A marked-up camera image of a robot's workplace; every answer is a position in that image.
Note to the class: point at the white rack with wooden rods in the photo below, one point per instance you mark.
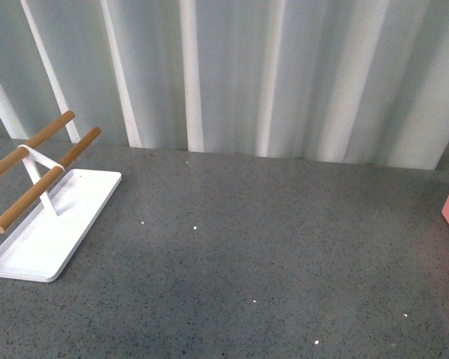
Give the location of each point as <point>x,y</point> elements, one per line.
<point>57,212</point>

